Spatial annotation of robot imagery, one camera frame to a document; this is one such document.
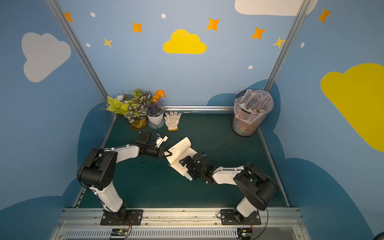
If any white work glove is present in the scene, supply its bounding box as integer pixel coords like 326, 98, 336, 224
164, 111, 182, 132

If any artificial plant bouquet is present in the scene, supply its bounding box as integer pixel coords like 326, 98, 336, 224
107, 89, 165, 130

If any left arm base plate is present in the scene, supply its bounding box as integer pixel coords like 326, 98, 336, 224
100, 209, 143, 226

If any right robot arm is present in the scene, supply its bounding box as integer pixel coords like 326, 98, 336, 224
178, 153, 279, 225

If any back aluminium frame bar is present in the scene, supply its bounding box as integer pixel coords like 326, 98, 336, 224
163, 106, 234, 112

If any pink trash bag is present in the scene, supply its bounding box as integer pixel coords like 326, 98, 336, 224
234, 89, 274, 124

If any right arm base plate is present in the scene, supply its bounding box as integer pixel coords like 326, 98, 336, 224
216, 209, 262, 226

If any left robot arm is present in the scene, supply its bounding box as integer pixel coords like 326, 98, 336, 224
77, 132, 173, 226

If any right aluminium frame post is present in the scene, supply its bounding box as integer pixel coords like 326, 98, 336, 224
263, 0, 312, 92

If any right side frame bar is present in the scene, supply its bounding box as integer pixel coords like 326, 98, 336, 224
257, 128, 291, 208

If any white flower pot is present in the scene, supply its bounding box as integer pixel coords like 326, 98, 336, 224
147, 112, 165, 130

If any left aluminium frame post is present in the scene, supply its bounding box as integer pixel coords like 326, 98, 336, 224
46, 0, 108, 104

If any circuit board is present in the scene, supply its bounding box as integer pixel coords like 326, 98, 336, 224
109, 229, 131, 240
237, 228, 253, 240

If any aluminium frame post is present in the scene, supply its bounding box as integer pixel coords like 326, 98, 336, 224
263, 0, 312, 92
46, 0, 108, 104

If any left circuit board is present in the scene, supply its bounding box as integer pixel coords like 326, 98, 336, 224
109, 229, 131, 240

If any purple covered book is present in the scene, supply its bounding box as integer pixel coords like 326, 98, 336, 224
167, 137, 198, 177

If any mesh trash bin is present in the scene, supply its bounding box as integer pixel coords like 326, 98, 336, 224
232, 89, 274, 137

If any right circuit board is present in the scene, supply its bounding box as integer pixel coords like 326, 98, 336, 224
237, 228, 253, 240

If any aluminium front rail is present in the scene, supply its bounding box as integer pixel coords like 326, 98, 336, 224
50, 207, 310, 240

